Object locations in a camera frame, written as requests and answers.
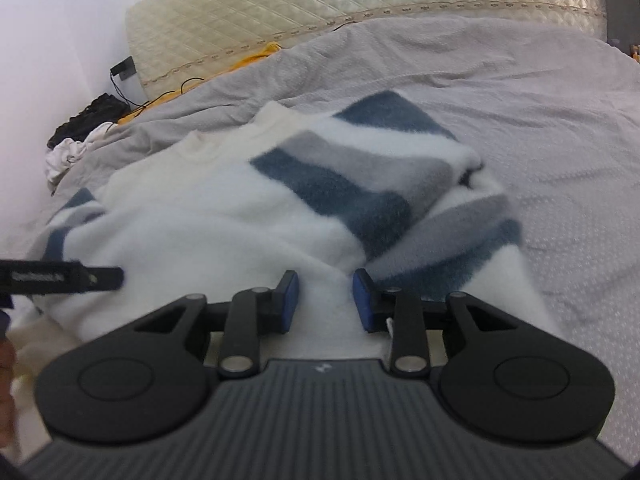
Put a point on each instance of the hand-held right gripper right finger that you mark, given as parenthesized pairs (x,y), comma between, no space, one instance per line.
(362,302)

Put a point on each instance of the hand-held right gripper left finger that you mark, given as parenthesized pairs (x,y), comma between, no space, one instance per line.
(291,305)

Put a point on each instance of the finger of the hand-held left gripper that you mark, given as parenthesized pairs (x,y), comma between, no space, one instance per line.
(105,279)

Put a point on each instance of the white blue-striped fleece sweater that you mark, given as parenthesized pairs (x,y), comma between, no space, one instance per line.
(225,210)

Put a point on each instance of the person's left hand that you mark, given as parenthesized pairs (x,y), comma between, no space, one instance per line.
(7,395)

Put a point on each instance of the white crumpled cloth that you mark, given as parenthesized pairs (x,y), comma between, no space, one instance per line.
(67,157)

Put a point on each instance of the black clothing pile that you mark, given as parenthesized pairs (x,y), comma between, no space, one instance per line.
(87,120)

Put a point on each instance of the yellow pillow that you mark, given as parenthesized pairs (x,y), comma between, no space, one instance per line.
(260,52)

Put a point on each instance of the grey bed blanket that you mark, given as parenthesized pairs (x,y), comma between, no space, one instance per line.
(550,125)

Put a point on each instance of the cream quilted headboard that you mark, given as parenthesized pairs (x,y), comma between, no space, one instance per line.
(300,5)

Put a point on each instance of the black wall socket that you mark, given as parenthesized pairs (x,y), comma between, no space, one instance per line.
(123,68)

